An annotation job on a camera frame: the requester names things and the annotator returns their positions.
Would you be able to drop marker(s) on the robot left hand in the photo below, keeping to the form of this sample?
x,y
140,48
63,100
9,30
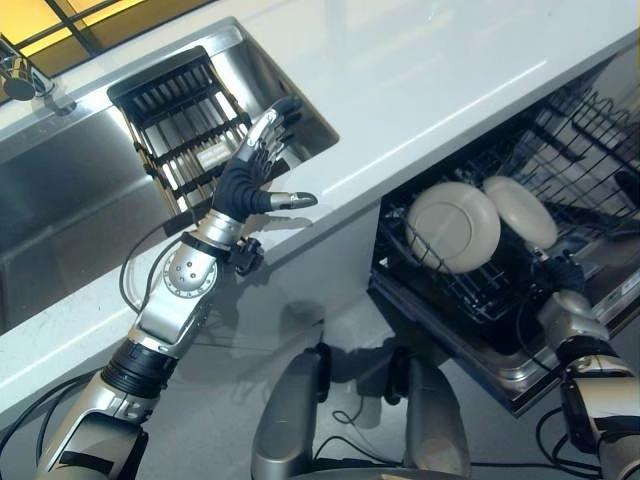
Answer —
x,y
243,185

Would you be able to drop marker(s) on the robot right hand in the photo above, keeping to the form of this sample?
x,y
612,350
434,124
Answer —
x,y
564,270

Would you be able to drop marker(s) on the beige round plate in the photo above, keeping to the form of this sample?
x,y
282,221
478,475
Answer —
x,y
522,210
454,227

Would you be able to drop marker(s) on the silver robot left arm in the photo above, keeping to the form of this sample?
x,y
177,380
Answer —
x,y
150,330

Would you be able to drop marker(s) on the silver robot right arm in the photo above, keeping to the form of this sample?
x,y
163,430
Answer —
x,y
590,370

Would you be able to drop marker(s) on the stainless dishwasher door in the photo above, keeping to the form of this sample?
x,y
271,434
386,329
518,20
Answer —
x,y
500,360

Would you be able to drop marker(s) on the black sink drying rack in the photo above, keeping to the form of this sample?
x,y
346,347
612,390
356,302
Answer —
x,y
185,135

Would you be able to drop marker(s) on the stainless steel sink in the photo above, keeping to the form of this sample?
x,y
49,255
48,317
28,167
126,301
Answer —
x,y
125,165

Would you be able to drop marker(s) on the silver robot left leg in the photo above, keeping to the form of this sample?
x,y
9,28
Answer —
x,y
292,415

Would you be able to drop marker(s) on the chrome kitchen faucet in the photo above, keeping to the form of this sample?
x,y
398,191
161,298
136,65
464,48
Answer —
x,y
20,75

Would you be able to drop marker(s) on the black window frame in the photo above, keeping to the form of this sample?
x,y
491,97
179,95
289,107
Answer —
x,y
80,30

